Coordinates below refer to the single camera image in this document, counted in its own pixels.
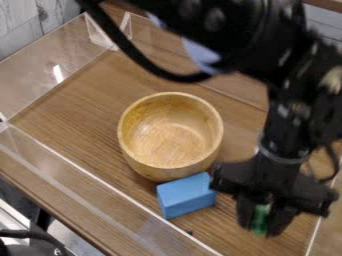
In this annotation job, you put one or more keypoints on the clear acrylic tray wall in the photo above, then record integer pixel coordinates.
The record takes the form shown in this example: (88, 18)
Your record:
(65, 90)

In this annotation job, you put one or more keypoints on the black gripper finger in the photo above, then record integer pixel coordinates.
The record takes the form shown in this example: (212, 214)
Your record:
(245, 211)
(280, 219)

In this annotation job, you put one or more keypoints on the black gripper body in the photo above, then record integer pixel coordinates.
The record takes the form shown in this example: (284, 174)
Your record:
(303, 193)

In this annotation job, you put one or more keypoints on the brown wooden bowl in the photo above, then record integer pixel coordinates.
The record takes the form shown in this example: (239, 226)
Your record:
(170, 134)

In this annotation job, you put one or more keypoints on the green whiteboard marker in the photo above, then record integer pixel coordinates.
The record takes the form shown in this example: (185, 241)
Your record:
(260, 219)

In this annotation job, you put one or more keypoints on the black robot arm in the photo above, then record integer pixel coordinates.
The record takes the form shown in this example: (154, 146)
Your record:
(260, 38)

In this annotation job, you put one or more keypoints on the blue rectangular block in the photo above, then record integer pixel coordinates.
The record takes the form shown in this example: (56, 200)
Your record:
(186, 195)

